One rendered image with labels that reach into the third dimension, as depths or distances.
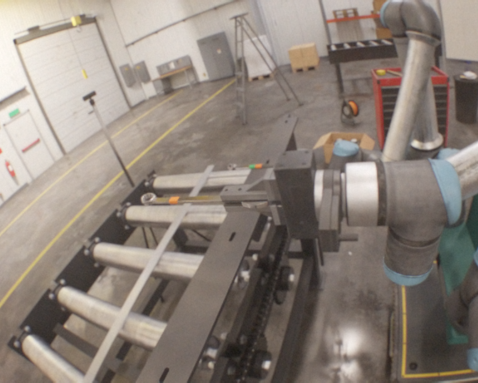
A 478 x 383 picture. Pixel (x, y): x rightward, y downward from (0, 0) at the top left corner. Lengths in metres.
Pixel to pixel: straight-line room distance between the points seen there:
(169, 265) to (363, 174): 0.82
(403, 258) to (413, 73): 0.60
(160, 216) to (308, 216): 1.02
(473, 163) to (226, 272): 0.50
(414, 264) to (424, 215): 0.10
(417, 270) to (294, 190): 0.24
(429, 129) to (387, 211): 0.81
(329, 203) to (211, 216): 0.87
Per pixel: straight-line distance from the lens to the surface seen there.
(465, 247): 1.16
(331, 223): 0.32
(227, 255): 0.57
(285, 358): 1.31
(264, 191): 0.40
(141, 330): 0.90
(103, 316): 1.04
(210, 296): 0.52
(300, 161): 0.36
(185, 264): 0.99
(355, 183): 0.35
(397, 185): 0.35
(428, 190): 0.36
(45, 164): 10.19
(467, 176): 0.52
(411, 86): 0.88
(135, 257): 1.16
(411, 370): 1.33
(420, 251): 0.42
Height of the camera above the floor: 1.56
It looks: 32 degrees down
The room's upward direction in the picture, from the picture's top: 19 degrees counter-clockwise
